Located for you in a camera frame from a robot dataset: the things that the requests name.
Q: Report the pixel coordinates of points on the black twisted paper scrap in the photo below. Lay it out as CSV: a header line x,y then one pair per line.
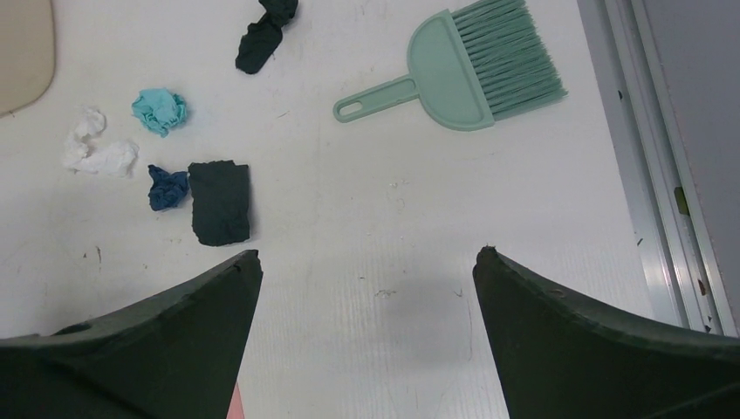
x,y
264,36

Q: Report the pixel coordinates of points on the white paper scrap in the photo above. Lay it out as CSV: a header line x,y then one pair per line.
x,y
83,152

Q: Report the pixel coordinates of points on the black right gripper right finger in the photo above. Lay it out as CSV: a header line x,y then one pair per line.
x,y
562,354

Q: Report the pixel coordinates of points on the light blue paper scrap upper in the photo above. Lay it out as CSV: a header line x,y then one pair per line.
x,y
159,111

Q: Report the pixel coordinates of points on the aluminium frame rail right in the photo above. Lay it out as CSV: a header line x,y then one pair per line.
x,y
668,74

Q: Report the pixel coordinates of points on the beige plastic waste bin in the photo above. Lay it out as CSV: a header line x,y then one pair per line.
x,y
27,52

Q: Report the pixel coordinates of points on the dark blue paper scrap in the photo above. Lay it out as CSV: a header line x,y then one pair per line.
x,y
168,189

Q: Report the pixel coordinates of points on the mint green hand brush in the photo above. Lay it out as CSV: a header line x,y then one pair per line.
x,y
469,68

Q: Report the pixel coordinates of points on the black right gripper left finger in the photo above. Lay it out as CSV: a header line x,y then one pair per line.
x,y
176,354

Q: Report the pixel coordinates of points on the black flat paper scrap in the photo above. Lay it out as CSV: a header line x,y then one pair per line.
x,y
221,202

